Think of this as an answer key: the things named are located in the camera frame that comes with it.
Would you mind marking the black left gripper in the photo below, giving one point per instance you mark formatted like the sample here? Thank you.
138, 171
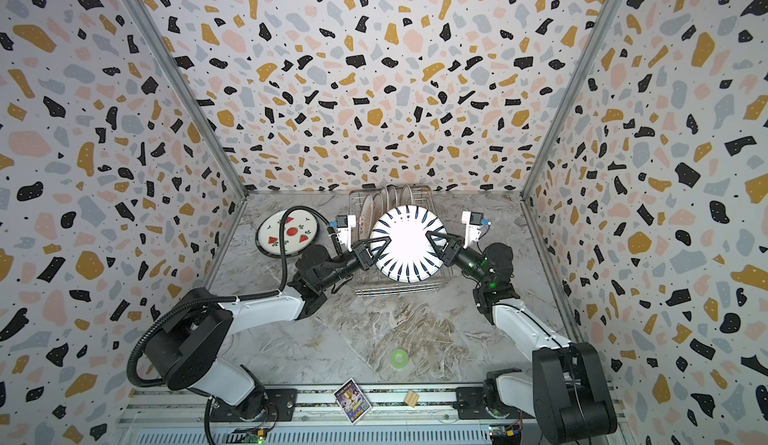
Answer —
361, 254

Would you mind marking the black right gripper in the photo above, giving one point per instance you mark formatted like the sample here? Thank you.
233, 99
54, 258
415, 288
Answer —
455, 250

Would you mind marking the blue leaf pattern plate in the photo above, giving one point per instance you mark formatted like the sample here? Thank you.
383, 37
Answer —
408, 258

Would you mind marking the white watermelon pattern plate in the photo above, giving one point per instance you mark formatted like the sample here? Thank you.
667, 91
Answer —
300, 231

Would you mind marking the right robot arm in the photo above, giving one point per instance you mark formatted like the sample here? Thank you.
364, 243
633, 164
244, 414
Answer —
567, 392

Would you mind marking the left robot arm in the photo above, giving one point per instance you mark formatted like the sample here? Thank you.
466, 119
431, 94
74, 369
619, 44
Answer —
182, 349

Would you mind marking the orange sunburst plate front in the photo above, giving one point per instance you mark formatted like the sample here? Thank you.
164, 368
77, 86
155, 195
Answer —
365, 218

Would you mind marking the orange sunburst plate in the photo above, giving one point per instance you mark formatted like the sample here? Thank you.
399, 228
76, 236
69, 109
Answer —
378, 202
392, 196
365, 218

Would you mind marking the small wooden block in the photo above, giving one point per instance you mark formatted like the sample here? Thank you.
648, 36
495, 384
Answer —
411, 399

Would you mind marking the colourful playing card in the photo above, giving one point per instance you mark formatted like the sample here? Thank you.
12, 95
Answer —
352, 401

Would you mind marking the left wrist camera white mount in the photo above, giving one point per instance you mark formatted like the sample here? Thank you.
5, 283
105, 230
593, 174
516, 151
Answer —
344, 225

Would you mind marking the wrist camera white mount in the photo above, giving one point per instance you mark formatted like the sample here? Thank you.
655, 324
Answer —
344, 225
475, 225

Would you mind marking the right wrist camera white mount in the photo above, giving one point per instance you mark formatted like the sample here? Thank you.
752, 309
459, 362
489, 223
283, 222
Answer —
475, 225

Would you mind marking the steel wire dish rack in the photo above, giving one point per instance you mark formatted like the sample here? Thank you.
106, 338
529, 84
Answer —
372, 282

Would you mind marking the aluminium corner post left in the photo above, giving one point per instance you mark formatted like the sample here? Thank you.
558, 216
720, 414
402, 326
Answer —
167, 64

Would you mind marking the aluminium corner post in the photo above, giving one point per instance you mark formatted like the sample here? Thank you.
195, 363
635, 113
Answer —
579, 76
167, 64

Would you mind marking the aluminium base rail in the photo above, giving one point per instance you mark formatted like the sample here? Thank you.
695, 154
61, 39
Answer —
447, 413

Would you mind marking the aluminium corner post right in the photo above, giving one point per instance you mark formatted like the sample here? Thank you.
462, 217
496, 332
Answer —
579, 76

